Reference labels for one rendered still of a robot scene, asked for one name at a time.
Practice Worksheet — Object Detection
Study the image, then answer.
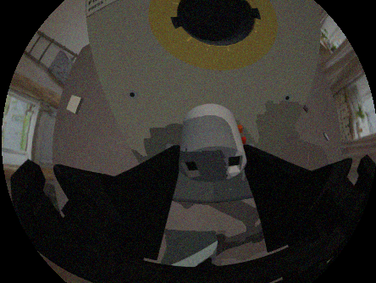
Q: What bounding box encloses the beige flat block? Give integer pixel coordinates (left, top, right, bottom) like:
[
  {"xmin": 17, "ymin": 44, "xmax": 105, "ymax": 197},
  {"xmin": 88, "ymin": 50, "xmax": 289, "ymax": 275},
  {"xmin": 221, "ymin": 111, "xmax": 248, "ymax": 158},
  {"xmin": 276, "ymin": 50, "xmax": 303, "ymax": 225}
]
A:
[{"xmin": 66, "ymin": 95, "xmax": 83, "ymax": 114}]

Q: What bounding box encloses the dark grey service panel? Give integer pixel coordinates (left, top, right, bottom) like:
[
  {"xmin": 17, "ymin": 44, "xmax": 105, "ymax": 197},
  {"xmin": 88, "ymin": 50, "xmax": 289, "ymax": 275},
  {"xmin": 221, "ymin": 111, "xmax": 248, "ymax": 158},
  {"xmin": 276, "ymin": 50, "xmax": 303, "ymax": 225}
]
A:
[{"xmin": 86, "ymin": 0, "xmax": 321, "ymax": 164}]

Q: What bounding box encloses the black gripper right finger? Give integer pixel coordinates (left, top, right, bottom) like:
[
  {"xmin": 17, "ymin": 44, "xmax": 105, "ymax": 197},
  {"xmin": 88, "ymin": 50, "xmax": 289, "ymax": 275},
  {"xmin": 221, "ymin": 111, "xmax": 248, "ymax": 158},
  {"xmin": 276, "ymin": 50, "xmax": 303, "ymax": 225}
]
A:
[{"xmin": 243, "ymin": 145, "xmax": 352, "ymax": 252}]

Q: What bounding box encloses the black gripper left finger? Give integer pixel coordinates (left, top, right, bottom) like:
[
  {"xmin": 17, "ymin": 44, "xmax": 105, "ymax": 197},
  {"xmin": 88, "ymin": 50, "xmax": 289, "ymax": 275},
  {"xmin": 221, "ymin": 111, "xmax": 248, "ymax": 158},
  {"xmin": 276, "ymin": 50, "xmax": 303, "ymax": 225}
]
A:
[{"xmin": 53, "ymin": 145, "xmax": 180, "ymax": 260}]

